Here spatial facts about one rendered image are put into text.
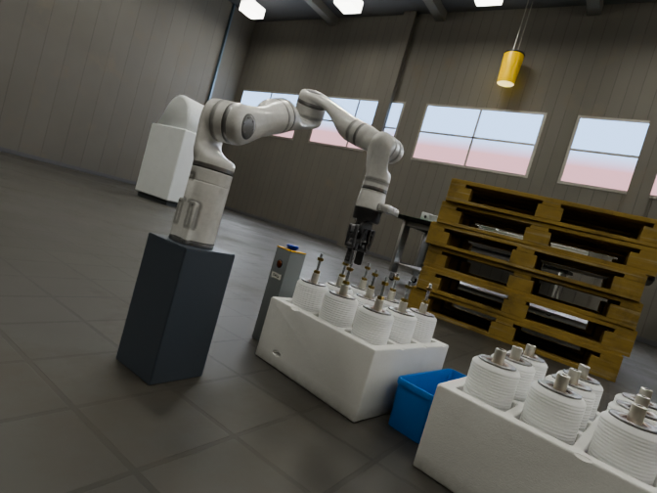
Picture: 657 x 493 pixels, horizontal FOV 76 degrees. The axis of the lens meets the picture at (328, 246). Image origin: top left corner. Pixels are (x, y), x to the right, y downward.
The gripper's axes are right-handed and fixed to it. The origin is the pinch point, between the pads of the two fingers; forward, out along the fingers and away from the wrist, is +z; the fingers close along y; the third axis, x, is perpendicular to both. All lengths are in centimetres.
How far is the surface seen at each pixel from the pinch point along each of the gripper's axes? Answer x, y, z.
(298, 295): -12.5, 1.4, 14.6
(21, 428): -17, 67, 36
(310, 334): -3.0, 7.2, 21.7
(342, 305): 2.3, 4.0, 12.2
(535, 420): 51, 19, 16
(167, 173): -480, -357, -12
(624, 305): 93, -196, -9
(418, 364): 22.9, -9.8, 22.5
